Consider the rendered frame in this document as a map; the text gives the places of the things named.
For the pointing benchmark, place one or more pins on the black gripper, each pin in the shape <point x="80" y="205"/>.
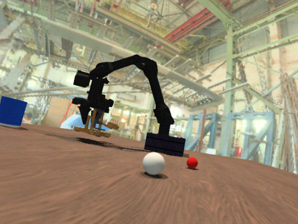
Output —
<point x="85" y="104"/>

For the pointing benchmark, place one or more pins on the red ball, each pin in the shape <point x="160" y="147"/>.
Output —
<point x="192" y="162"/>

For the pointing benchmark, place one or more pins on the white ball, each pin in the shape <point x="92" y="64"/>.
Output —
<point x="153" y="163"/>

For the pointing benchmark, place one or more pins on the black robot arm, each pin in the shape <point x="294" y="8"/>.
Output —
<point x="150" y="69"/>

